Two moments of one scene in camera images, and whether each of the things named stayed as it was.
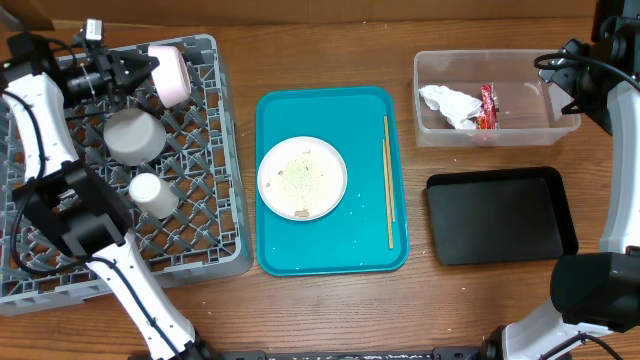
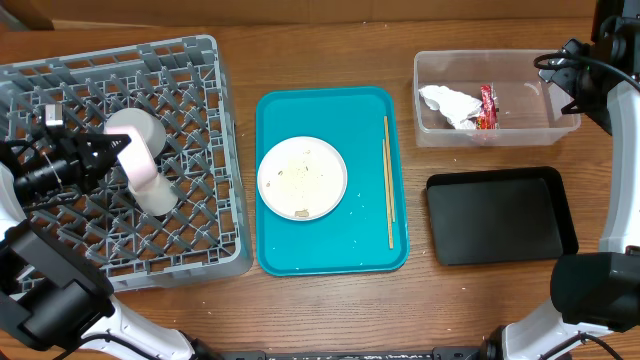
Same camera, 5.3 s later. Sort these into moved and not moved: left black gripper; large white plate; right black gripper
Moved: left black gripper
Not moved: large white plate; right black gripper
